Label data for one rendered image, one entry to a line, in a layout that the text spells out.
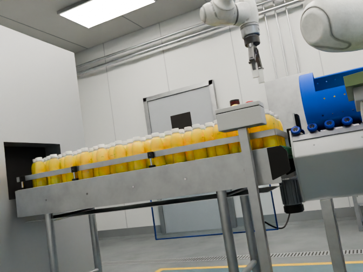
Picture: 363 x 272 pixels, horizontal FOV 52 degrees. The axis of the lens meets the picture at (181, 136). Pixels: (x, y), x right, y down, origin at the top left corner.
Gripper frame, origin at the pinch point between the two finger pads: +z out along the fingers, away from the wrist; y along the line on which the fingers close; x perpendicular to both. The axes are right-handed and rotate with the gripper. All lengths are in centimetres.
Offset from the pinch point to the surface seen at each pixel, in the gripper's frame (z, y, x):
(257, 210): 60, -14, 8
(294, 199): 62, 42, 0
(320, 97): 14.9, 2.5, -25.1
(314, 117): 23.0, 5.6, -20.8
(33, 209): 46, -6, 143
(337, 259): 88, 8, -19
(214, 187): 48, -6, 29
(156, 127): -48, 354, 234
